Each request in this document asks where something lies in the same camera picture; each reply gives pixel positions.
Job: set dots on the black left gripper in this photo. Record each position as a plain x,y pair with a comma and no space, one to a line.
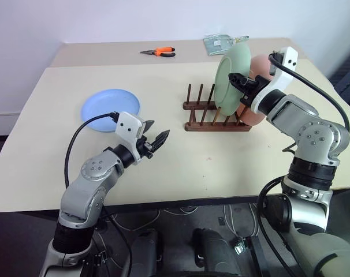
144,147

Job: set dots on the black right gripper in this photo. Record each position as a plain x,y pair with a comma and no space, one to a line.
254,84

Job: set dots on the green plate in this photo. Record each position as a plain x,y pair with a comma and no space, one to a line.
225,86

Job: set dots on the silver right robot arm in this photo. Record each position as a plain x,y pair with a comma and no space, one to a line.
316,135

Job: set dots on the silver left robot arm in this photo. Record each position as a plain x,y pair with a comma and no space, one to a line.
88,190

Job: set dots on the dark wooden dish rack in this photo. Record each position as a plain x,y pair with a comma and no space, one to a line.
215,127

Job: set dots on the pink plate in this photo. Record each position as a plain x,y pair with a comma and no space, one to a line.
251,116

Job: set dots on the small clear plastic packet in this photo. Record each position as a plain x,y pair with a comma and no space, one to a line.
241,39

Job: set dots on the blue plate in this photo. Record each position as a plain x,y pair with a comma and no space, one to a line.
105,106

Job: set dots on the dark rounded shape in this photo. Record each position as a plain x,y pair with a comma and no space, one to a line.
146,254
212,254

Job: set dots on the small metal floor part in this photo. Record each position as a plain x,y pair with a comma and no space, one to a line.
241,245

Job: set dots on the olive grey robot body cover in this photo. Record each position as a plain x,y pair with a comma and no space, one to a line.
336,254

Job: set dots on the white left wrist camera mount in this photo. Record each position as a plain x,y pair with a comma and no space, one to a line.
127,124

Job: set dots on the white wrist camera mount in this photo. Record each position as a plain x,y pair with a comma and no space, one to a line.
127,124
289,56

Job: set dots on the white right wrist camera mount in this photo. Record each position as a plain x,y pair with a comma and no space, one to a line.
289,56

